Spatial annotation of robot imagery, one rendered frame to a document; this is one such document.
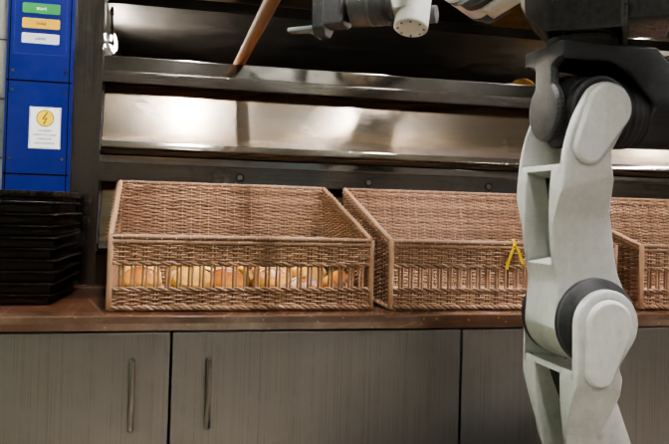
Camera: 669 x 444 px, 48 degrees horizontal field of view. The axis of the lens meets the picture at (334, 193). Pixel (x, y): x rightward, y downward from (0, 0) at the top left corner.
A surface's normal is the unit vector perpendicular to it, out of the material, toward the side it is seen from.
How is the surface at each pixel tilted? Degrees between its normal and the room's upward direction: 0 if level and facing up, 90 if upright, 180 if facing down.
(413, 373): 90
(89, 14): 90
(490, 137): 70
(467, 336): 90
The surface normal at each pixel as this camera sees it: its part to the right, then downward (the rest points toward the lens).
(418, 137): 0.22, -0.36
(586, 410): 0.13, 0.40
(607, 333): 0.22, -0.01
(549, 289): -0.97, -0.08
